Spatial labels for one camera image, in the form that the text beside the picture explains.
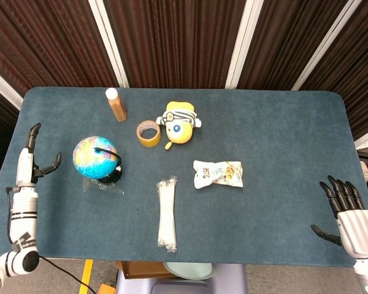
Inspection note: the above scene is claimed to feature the white snack bag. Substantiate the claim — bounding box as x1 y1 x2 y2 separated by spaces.
193 160 244 189

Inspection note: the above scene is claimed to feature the pale green plate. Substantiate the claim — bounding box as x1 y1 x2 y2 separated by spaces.
163 262 215 281

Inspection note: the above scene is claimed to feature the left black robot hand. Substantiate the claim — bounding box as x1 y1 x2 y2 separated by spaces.
14 122 63 187

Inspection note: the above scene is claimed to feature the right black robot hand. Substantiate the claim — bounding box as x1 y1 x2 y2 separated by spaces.
310 175 368 260

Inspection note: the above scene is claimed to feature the yellow floor tape strip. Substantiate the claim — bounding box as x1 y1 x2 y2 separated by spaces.
79 259 94 294

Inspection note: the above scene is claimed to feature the black cable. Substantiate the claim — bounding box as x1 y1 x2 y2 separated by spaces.
38 255 98 294

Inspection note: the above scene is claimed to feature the small globe on black stand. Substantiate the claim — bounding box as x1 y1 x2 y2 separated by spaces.
72 135 124 186

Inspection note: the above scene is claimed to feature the yellow plush toy striped shirt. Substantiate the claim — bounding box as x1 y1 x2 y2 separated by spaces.
155 101 202 151

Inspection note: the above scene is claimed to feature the small orange object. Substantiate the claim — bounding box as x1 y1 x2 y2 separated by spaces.
97 283 118 294

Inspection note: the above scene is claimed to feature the blue felt table cover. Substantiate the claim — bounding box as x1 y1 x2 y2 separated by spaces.
0 86 368 268

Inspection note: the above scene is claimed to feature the brown corrugated divider panel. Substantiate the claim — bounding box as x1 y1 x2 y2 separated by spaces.
237 0 348 91
0 0 121 96
103 0 249 89
299 0 368 141

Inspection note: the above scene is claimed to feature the purple plastic stool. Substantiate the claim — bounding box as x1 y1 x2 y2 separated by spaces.
114 263 250 294

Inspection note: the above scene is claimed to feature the bundle of wrapped clear straws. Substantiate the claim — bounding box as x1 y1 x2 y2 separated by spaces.
156 175 178 254

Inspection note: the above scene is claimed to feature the orange drink bottle white cap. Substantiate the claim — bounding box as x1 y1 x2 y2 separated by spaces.
105 88 128 123

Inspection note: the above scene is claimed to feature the yellow packing tape roll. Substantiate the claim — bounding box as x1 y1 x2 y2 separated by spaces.
136 120 163 148

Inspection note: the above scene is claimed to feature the brown cardboard box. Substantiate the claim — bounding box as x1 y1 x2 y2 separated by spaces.
115 260 176 280

